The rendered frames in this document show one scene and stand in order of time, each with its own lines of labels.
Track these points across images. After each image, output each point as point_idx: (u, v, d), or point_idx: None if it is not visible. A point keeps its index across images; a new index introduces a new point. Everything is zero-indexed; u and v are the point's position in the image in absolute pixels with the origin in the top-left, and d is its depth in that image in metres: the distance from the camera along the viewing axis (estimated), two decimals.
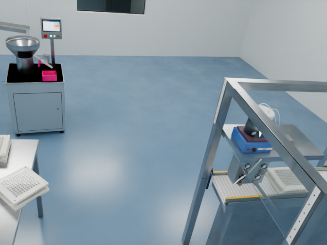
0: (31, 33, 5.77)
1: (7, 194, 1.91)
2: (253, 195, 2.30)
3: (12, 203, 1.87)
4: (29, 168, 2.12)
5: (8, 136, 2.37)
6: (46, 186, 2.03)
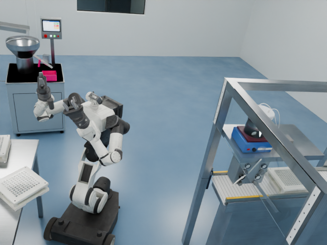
0: (31, 33, 5.77)
1: (7, 194, 1.91)
2: (253, 195, 2.30)
3: (12, 203, 1.87)
4: (29, 168, 2.12)
5: (8, 136, 2.37)
6: (46, 186, 2.03)
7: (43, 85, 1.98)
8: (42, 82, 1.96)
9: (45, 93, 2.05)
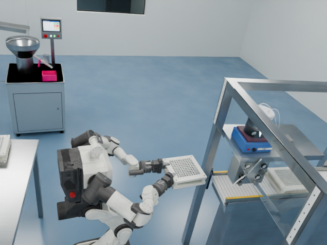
0: (31, 33, 5.77)
1: (195, 162, 2.24)
2: (253, 195, 2.30)
3: (192, 157, 2.31)
4: (173, 177, 2.08)
5: (8, 136, 2.37)
6: None
7: None
8: None
9: None
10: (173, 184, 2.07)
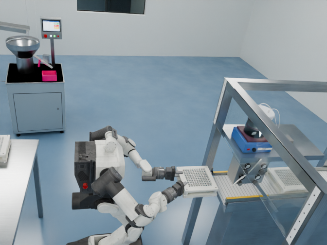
0: (31, 33, 5.77)
1: (209, 173, 2.25)
2: (253, 195, 2.30)
3: (207, 167, 2.33)
4: (184, 185, 2.11)
5: (8, 136, 2.37)
6: None
7: None
8: None
9: None
10: (184, 193, 2.10)
